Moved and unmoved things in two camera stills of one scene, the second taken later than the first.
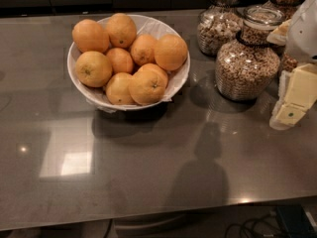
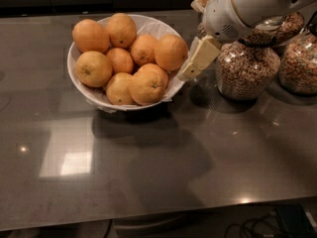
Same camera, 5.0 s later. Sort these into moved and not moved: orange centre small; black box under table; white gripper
Moved: white gripper
Not moved: orange centre small; black box under table
